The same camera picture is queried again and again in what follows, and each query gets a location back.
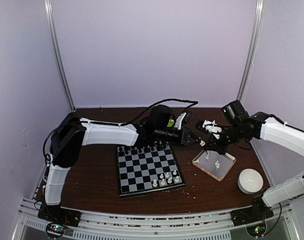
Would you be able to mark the black white chessboard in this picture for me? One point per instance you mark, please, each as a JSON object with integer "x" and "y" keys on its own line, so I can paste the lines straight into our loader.
{"x": 137, "y": 168}

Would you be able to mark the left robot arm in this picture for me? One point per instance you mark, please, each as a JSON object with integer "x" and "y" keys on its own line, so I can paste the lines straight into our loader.
{"x": 159, "y": 127}

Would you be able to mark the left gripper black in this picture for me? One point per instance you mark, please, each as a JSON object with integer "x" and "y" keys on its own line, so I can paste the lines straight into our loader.
{"x": 186, "y": 133}

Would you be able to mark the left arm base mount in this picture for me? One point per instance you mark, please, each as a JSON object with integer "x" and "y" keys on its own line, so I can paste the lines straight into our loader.
{"x": 59, "y": 224}

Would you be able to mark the white chess piece tall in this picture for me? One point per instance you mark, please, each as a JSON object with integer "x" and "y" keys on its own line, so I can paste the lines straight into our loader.
{"x": 155, "y": 183}

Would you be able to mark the green plate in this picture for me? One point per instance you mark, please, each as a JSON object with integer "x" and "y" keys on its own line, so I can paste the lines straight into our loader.
{"x": 170, "y": 123}

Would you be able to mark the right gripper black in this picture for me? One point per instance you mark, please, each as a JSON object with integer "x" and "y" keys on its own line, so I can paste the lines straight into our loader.
{"x": 215, "y": 146}

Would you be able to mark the left aluminium frame post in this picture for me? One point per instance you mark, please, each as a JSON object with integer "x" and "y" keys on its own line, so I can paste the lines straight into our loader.
{"x": 57, "y": 53}

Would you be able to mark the right aluminium frame post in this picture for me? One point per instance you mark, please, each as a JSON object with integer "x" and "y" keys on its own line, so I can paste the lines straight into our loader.
{"x": 253, "y": 46}

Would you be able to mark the aluminium frame post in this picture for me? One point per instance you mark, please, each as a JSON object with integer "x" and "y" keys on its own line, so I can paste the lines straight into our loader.
{"x": 253, "y": 46}
{"x": 57, "y": 53}

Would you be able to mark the front aluminium rail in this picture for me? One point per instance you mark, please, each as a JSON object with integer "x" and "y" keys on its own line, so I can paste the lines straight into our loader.
{"x": 212, "y": 225}

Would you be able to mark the white bowl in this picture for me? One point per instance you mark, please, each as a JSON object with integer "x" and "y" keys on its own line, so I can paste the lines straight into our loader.
{"x": 250, "y": 181}

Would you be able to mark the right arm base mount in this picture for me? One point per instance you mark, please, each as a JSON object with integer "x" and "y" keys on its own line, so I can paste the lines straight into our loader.
{"x": 254, "y": 221}

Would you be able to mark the metal wooden tray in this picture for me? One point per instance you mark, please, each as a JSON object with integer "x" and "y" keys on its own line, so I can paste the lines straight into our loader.
{"x": 205, "y": 161}

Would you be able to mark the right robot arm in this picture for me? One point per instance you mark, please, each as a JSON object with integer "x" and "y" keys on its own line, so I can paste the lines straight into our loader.
{"x": 261, "y": 126}

